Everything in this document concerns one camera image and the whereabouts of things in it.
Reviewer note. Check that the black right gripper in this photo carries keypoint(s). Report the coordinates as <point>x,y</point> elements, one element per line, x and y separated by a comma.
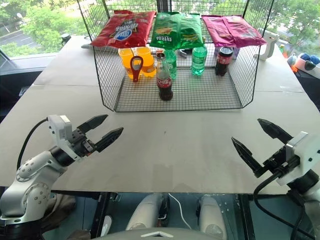
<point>275,160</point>

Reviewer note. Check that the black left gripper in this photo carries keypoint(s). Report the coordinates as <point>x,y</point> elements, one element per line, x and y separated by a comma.
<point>80,145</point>

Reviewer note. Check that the red bottle opener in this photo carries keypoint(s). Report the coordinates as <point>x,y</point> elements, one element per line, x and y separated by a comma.
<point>135,75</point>

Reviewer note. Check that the glass cola bottle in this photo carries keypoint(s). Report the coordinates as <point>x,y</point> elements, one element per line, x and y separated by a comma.
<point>164,85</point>

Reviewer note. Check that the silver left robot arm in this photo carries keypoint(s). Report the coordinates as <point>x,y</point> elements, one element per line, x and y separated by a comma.
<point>32,170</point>

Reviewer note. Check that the orange soda plastic bottle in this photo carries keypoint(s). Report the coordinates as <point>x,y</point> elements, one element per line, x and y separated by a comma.
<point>148,62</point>
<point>125,62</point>

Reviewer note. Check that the dark cola plastic bottle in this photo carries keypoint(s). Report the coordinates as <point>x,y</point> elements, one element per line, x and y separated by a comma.
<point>222,62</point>

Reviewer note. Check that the green soda plastic bottle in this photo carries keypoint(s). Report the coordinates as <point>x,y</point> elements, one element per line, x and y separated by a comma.
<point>173,62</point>
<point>198,62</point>

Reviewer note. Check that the brown cloth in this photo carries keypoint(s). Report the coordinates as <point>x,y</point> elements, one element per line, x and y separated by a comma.
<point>62,207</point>

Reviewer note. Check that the white right robot leg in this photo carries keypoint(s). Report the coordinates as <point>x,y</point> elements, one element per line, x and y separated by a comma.
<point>212,215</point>

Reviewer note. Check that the white robot leg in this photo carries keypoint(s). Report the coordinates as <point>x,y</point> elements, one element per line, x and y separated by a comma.
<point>212,215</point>
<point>142,212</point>

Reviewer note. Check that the grey blue plush toy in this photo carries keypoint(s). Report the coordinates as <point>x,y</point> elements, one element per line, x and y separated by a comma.
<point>292,60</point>

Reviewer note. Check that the white case with dark lens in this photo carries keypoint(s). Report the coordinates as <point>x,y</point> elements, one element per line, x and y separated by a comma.
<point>307,66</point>

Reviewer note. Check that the white left robot leg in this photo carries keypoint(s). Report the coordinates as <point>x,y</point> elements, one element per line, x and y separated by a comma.
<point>142,212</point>

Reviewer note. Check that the white handheld device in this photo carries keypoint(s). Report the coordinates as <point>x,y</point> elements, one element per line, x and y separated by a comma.
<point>268,45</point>

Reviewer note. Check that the small red black object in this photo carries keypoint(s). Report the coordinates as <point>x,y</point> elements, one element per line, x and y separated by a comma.
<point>159,51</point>

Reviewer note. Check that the blue round plush object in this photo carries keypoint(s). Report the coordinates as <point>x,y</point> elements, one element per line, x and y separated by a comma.
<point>311,58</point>

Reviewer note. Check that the red chips bag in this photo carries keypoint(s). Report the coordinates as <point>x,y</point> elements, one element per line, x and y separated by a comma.
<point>125,27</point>

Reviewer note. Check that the pink chips bag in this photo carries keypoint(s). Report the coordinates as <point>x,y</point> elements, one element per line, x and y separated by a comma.
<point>247,32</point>
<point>215,30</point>

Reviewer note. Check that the grey robot torso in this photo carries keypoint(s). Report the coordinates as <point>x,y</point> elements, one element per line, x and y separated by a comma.
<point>160,235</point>

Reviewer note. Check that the green chips bag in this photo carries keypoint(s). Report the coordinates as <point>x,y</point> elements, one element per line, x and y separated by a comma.
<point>165,30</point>
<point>191,32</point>

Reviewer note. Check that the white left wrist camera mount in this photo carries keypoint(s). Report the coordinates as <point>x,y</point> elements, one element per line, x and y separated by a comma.
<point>58,127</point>

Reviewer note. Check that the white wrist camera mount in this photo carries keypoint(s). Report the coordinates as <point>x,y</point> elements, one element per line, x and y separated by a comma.
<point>58,127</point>
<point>305,155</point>

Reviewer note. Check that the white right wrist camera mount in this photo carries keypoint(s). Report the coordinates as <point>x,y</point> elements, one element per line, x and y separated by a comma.
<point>305,155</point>

